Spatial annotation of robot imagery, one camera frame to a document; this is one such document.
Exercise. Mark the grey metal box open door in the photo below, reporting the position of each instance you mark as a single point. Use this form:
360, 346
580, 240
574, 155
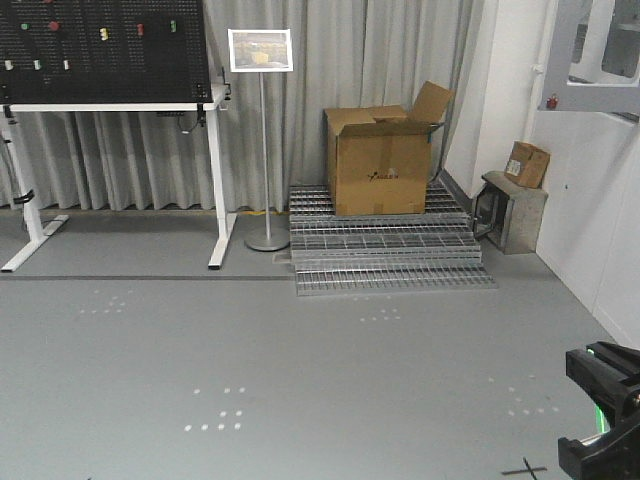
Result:
507, 214

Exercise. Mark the sign stand with picture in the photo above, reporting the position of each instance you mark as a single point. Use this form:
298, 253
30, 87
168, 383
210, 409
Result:
262, 51

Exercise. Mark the large cardboard box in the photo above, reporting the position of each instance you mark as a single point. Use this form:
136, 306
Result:
379, 158

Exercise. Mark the white frame table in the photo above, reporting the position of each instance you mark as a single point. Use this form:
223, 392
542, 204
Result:
115, 155

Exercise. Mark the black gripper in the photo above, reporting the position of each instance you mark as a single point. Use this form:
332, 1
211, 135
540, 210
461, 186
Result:
614, 454

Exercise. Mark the black pegboard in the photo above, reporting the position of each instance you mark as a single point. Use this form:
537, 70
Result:
103, 52

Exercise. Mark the small cardboard box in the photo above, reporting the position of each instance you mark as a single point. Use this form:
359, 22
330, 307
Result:
527, 165

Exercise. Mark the grey curtain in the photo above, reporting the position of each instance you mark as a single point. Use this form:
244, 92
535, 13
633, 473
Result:
346, 54

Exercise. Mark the metal grating steps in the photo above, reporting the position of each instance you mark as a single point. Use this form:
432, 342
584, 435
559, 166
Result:
332, 254

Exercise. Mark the grey window frame panel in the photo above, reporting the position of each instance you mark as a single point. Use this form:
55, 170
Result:
593, 59

